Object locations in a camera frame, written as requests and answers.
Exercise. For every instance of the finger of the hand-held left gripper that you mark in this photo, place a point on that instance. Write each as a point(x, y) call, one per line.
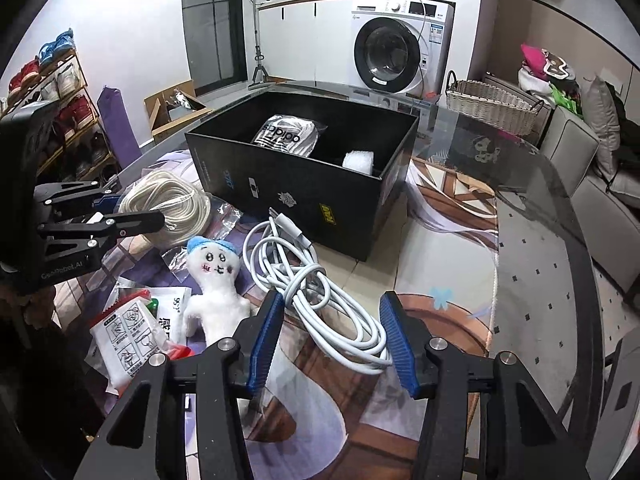
point(125, 222)
point(75, 194)

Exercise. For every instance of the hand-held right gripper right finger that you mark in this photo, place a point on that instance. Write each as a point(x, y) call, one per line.
point(400, 345)

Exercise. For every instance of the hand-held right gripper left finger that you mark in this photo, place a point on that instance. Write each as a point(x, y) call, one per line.
point(262, 345)

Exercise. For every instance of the clear plastic zip bag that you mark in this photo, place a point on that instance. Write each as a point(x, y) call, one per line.
point(176, 262)
point(222, 220)

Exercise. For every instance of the white plush doll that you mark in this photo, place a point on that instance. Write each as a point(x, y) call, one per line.
point(215, 285)

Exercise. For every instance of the black cardboard box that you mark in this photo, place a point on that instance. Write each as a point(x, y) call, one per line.
point(280, 195)

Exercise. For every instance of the purple yoga mat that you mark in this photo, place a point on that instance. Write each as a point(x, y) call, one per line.
point(117, 130)

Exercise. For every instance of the wooden shoe rack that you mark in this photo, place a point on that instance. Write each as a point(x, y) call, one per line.
point(80, 85)

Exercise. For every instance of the brown cardboard box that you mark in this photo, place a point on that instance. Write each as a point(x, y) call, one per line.
point(175, 125)

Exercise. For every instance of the printed table mat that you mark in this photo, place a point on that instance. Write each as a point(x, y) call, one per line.
point(440, 240)

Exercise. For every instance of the shoe rack with shoes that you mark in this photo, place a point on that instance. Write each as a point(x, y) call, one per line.
point(57, 47)

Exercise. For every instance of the grey adidas bag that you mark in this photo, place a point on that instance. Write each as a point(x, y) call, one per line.
point(285, 135)

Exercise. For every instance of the floor mop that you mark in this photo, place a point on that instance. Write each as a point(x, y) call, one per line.
point(258, 55)

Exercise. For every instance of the dark glass door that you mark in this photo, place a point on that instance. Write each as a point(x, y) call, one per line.
point(215, 25)

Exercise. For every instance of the white counter cabinet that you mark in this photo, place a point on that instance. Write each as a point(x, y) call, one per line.
point(300, 40)

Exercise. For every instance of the wicker basket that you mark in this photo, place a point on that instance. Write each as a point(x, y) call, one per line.
point(490, 105)

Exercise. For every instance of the grey sofa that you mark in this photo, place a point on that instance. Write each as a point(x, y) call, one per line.
point(570, 145)

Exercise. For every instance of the white washing machine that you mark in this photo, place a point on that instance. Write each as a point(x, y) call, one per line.
point(395, 55)

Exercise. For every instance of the grey cushion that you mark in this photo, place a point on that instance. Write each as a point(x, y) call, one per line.
point(597, 120)

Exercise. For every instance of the pile of bags and clothes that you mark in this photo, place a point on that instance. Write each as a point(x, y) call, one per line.
point(545, 70)

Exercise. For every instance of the black clothing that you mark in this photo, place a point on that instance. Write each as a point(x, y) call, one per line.
point(625, 120)

